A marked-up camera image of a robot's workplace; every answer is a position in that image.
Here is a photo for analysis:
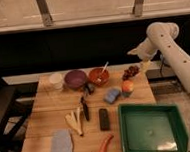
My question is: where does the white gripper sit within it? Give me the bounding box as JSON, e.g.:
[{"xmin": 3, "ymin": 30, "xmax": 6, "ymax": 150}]
[{"xmin": 128, "ymin": 38, "xmax": 158, "ymax": 73}]

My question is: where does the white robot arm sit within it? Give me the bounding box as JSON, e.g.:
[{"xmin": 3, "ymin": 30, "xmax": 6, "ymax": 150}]
[{"xmin": 128, "ymin": 22, "xmax": 190, "ymax": 152}]

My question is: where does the white paper cup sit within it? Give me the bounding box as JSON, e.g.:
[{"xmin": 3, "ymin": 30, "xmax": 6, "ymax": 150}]
[{"xmin": 49, "ymin": 73, "xmax": 63, "ymax": 90}]

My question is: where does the dark red grapes bunch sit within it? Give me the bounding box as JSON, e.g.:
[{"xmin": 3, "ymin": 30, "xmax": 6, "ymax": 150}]
[{"xmin": 122, "ymin": 66, "xmax": 139, "ymax": 80}]

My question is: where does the red yellow apple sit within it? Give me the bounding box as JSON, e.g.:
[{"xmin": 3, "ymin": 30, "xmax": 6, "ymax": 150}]
[{"xmin": 121, "ymin": 80, "xmax": 134, "ymax": 92}]

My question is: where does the white spoon in bowl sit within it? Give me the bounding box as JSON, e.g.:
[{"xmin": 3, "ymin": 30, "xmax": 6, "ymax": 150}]
[{"xmin": 97, "ymin": 61, "xmax": 109, "ymax": 82}]

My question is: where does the blue sponge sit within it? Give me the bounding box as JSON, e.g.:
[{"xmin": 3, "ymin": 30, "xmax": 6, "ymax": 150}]
[{"xmin": 103, "ymin": 88, "xmax": 120, "ymax": 104}]

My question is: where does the orange bowl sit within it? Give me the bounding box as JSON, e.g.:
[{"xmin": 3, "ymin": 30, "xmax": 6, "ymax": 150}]
[{"xmin": 88, "ymin": 67, "xmax": 110, "ymax": 86}]

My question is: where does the small dark object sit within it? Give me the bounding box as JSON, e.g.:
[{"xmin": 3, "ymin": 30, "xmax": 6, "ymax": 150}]
[{"xmin": 85, "ymin": 83, "xmax": 95, "ymax": 94}]

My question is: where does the black rectangular block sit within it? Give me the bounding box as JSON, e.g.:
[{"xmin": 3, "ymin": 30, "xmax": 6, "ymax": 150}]
[{"xmin": 99, "ymin": 108, "xmax": 110, "ymax": 131}]

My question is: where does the green plastic tray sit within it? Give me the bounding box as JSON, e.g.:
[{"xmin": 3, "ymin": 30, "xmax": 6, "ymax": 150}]
[{"xmin": 118, "ymin": 104, "xmax": 188, "ymax": 152}]

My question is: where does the purple bowl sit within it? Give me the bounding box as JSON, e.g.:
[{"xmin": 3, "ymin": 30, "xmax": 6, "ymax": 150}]
[{"xmin": 64, "ymin": 70, "xmax": 88, "ymax": 90}]

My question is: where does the cream banana peel toy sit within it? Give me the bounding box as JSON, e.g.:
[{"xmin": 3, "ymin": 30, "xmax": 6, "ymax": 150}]
[{"xmin": 65, "ymin": 107, "xmax": 84, "ymax": 136}]

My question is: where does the grey blue cloth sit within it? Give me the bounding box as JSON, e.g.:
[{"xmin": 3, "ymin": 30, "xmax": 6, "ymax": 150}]
[{"xmin": 50, "ymin": 129, "xmax": 73, "ymax": 152}]

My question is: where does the dark chair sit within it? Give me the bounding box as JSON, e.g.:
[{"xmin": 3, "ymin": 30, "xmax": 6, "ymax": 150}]
[{"xmin": 0, "ymin": 77, "xmax": 30, "ymax": 152}]

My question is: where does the black handled knife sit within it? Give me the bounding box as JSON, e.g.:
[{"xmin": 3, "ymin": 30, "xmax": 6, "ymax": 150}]
[{"xmin": 80, "ymin": 97, "xmax": 89, "ymax": 121}]

